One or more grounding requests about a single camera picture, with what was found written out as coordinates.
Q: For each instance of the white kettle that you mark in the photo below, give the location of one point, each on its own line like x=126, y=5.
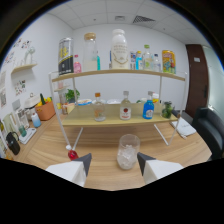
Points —
x=31, y=101

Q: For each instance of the clear bottle red label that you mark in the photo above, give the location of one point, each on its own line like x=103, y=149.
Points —
x=125, y=112

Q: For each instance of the small clear bottle orange cap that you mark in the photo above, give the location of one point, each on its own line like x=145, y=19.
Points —
x=99, y=113

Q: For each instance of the clear bottle green cap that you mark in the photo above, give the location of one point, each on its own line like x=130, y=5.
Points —
x=147, y=60

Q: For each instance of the blue bottle yellow cap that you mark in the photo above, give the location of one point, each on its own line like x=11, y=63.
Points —
x=138, y=61

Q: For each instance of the light blue bottle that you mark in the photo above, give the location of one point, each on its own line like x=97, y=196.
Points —
x=36, y=120

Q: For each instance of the blue rimmed bowl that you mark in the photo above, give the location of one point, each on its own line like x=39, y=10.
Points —
x=84, y=102

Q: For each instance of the clear bottle blue cap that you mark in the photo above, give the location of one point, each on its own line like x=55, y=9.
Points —
x=156, y=64

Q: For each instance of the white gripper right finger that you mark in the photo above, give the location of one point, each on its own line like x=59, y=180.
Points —
x=156, y=168

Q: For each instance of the wooden wall shelf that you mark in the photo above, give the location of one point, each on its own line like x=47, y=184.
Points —
x=23, y=68

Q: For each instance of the ceiling air vent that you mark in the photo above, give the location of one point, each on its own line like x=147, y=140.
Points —
x=143, y=19

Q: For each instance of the small red liquid bottle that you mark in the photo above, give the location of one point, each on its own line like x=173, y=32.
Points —
x=72, y=155

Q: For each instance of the square ceiling fixture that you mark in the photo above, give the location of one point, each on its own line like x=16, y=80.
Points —
x=120, y=18

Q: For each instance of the black and yellow can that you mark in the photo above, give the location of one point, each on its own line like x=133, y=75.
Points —
x=65, y=56

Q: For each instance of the orange yellow drink can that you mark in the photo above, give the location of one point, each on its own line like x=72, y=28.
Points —
x=169, y=62

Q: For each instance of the white scale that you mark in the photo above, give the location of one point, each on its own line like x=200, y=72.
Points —
x=27, y=136

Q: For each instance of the black chair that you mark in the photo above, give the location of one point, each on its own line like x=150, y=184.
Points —
x=208, y=133

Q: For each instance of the glass jar wooden lid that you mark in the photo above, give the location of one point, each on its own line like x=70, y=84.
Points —
x=90, y=53

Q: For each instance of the blue liquid bottle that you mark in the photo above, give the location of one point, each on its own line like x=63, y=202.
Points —
x=148, y=111

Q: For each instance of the clear glass with ice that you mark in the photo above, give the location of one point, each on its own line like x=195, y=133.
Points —
x=128, y=155

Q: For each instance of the orange basket with fruit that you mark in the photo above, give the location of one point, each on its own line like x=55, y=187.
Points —
x=45, y=111

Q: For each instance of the large white bottle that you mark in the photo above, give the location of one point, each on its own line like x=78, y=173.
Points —
x=119, y=50

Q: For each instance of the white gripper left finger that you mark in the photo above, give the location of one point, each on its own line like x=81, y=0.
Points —
x=71, y=170

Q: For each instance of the small pink bottle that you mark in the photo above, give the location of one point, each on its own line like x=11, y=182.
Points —
x=77, y=66

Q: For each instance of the blue wall poster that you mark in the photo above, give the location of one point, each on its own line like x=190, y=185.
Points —
x=110, y=60

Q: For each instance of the white printed paper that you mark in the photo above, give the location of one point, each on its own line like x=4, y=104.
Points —
x=185, y=127

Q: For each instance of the white bowl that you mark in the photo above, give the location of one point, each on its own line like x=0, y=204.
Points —
x=113, y=101

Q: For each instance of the black bag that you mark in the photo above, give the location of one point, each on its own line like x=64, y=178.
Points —
x=13, y=144

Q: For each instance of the white bottle yellow label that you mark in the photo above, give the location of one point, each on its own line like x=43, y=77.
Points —
x=155, y=97

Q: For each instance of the two-tier wooden shelf rack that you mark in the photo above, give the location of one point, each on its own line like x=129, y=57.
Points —
x=110, y=121

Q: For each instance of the green potted plant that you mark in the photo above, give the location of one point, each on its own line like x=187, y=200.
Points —
x=72, y=95

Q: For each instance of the brown door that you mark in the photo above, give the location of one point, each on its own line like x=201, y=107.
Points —
x=197, y=81

